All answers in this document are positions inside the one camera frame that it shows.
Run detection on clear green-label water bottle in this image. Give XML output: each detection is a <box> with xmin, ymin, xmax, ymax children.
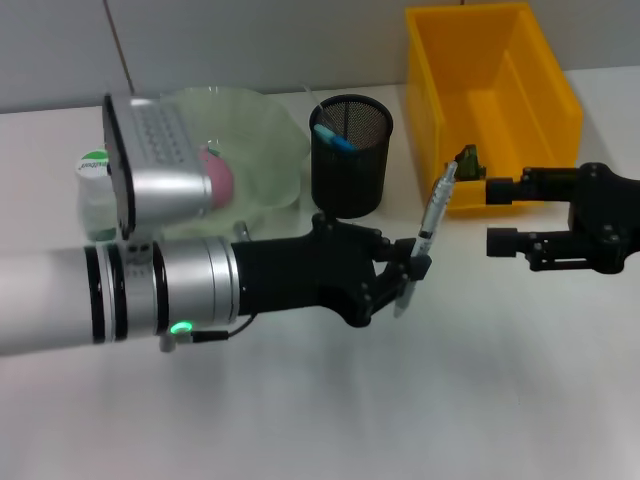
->
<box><xmin>73</xmin><ymin>148</ymin><xmax>122</xmax><ymax>245</ymax></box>

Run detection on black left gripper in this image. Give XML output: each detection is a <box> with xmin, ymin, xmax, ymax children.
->
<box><xmin>232</xmin><ymin>212</ymin><xmax>434</xmax><ymax>330</ymax></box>

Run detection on green wavy glass fruit plate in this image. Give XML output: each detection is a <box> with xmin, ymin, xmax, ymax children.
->
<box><xmin>158</xmin><ymin>85</ymin><xmax>310</xmax><ymax>242</ymax></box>

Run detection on black mesh pen holder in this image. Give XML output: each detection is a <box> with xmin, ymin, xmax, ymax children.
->
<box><xmin>308</xmin><ymin>94</ymin><xmax>394</xmax><ymax>219</ymax></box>

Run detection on pink peach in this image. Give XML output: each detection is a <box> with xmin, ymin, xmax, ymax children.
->
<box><xmin>198</xmin><ymin>144</ymin><xmax>235</xmax><ymax>211</ymax></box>

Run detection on left gripper cable with plugs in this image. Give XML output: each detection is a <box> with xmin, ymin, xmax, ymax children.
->
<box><xmin>158</xmin><ymin>220</ymin><xmax>257</xmax><ymax>355</ymax></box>

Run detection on grey pen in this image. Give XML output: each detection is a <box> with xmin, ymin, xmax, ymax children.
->
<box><xmin>393</xmin><ymin>160</ymin><xmax>460</xmax><ymax>320</ymax></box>

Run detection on transparent plastic ruler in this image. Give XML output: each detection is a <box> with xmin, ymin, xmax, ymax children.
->
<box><xmin>298</xmin><ymin>82</ymin><xmax>332</xmax><ymax>129</ymax></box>

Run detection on blue scissors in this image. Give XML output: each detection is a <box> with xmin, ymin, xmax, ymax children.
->
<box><xmin>313</xmin><ymin>124</ymin><xmax>360</xmax><ymax>154</ymax></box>

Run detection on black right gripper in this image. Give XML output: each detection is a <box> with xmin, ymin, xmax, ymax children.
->
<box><xmin>484</xmin><ymin>161</ymin><xmax>640</xmax><ymax>275</ymax></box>

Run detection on yellow plastic bin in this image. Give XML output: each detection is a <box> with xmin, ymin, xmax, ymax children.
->
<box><xmin>403</xmin><ymin>1</ymin><xmax>585</xmax><ymax>219</ymax></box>

